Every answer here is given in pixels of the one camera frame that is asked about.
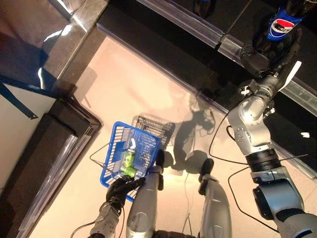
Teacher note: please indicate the black metal bracket strip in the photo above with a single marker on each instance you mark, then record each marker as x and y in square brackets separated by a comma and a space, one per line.
[17, 102]

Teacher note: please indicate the black shelf board clear rail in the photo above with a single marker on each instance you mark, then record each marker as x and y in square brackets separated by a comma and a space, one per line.
[148, 37]
[227, 15]
[292, 116]
[310, 62]

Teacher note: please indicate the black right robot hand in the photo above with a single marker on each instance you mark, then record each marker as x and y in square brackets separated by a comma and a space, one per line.
[255, 64]

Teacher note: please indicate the Pepsi bottle blue cap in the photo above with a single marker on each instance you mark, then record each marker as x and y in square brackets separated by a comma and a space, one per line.
[282, 24]

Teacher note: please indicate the blue plastic shopping basket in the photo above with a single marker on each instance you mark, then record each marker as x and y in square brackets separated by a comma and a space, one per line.
[117, 146]

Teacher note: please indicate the low black display shelf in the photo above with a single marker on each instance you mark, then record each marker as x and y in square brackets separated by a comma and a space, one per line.
[49, 148]

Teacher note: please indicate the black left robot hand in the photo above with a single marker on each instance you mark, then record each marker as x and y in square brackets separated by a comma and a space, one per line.
[119, 191]

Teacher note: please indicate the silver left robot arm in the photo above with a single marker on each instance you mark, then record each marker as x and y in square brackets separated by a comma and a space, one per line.
[106, 223]

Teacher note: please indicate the brown glossy side panel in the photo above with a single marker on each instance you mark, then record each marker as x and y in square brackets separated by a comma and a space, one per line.
[19, 24]

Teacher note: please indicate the black robot waist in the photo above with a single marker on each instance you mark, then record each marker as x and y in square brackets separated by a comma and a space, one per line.
[173, 235]

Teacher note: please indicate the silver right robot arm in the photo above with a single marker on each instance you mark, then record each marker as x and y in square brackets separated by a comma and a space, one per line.
[250, 114]

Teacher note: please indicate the silver robot leg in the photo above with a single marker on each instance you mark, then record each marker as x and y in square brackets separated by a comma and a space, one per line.
[215, 210]
[143, 205]

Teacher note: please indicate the dark stone plinth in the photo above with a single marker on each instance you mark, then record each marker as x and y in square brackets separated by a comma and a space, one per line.
[81, 24]

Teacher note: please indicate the green bottle in basket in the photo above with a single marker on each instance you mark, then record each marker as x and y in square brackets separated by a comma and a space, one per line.
[128, 158]

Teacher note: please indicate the silver right robot leg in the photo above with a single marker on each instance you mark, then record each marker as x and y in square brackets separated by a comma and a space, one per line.
[215, 210]

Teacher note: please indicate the grey right wrist camera housing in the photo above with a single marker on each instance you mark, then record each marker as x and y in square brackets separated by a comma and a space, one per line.
[293, 74]

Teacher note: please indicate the green drink can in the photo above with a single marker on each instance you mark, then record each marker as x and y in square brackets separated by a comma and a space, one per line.
[127, 171]

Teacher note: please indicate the silver left robot leg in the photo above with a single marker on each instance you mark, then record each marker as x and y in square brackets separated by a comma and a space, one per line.
[143, 205]

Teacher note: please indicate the white paper scrap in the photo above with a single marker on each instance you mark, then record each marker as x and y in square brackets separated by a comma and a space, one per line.
[305, 135]

